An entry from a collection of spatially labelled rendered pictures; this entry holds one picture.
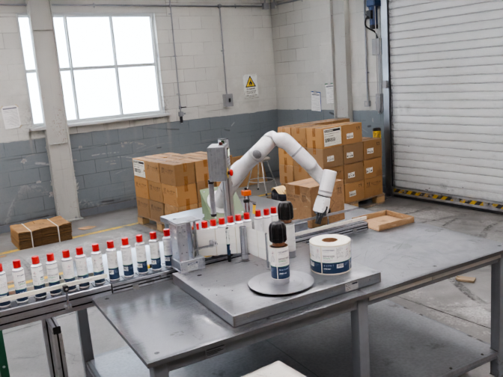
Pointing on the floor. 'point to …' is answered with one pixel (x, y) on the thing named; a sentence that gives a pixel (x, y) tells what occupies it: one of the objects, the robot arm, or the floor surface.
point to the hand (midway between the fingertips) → (318, 221)
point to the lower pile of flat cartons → (40, 233)
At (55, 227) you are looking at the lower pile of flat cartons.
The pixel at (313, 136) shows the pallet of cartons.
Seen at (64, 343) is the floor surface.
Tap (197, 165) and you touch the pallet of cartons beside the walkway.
